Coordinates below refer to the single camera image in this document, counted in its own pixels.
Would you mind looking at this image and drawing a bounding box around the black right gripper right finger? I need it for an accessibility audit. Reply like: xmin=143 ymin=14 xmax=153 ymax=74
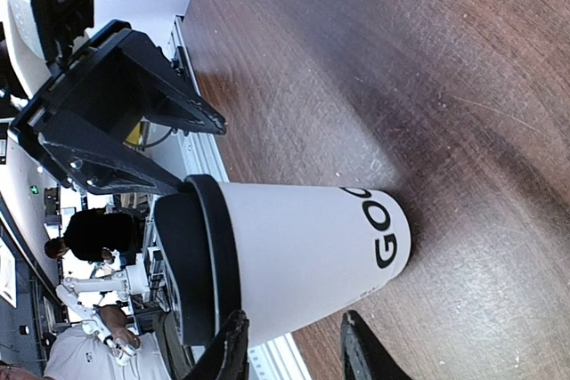
xmin=341 ymin=310 xmax=411 ymax=380

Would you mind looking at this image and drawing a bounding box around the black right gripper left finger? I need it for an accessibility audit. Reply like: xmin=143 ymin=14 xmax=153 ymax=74
xmin=183 ymin=310 xmax=248 ymax=380

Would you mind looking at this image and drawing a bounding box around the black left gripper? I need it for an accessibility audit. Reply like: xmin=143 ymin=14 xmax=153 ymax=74
xmin=9 ymin=20 xmax=226 ymax=195

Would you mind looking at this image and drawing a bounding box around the white paper coffee cup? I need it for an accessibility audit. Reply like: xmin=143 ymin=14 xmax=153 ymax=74
xmin=221 ymin=182 xmax=411 ymax=346

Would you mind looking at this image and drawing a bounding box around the black plastic cup lid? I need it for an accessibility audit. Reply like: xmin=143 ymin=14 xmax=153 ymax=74
xmin=154 ymin=174 xmax=242 ymax=346

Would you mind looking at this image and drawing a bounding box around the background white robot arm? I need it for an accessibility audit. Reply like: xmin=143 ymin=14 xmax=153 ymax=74
xmin=10 ymin=20 xmax=411 ymax=379

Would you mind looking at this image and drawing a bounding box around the person in black shirt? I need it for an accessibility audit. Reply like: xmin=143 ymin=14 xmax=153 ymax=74
xmin=44 ymin=208 xmax=142 ymax=263

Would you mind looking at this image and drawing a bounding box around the person in white shirt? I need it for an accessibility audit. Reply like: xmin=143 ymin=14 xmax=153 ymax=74
xmin=44 ymin=305 xmax=170 ymax=380

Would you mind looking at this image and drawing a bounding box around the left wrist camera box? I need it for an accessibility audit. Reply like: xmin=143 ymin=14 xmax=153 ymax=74
xmin=8 ymin=0 xmax=94 ymax=63

